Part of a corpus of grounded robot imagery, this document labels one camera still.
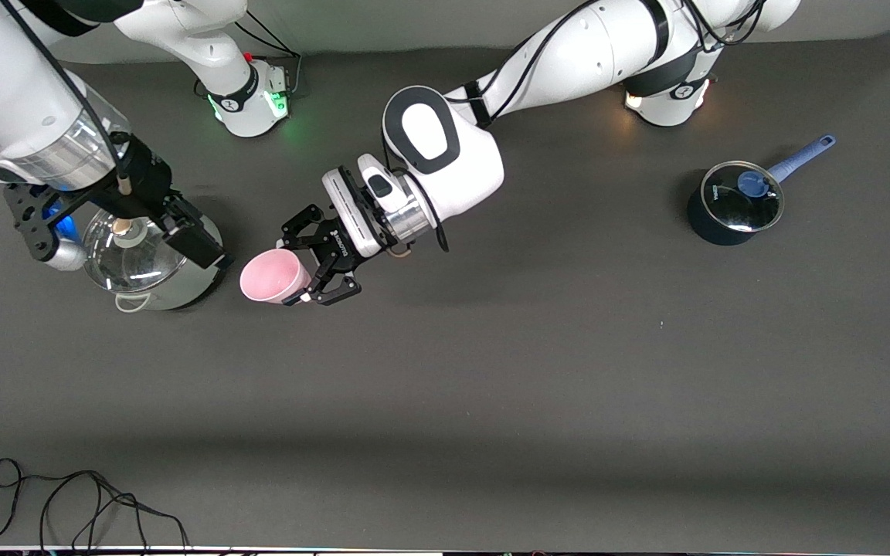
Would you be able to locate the black right base cable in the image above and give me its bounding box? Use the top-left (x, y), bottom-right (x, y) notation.
top-left (194, 15), bottom-right (304, 101)

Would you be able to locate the thin black loose cable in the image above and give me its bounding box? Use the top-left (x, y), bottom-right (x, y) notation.
top-left (0, 458), bottom-right (191, 553)

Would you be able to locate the glass lid with grey knob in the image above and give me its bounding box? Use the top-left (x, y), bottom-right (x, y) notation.
top-left (82, 212), bottom-right (191, 294)

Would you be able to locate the grey-green cooking pot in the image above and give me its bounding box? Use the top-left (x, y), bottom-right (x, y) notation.
top-left (82, 208), bottom-right (226, 314)

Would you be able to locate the glass lid with blue knob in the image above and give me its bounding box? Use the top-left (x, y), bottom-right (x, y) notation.
top-left (701, 161), bottom-right (785, 233)

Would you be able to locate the pink plastic cup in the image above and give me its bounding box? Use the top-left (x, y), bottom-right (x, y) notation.
top-left (239, 248), bottom-right (313, 306)

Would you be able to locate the dark blue saucepan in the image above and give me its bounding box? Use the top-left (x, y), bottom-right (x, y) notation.
top-left (686, 135), bottom-right (837, 246)

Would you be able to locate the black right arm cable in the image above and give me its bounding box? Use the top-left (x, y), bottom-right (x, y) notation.
top-left (0, 0), bottom-right (123, 186)

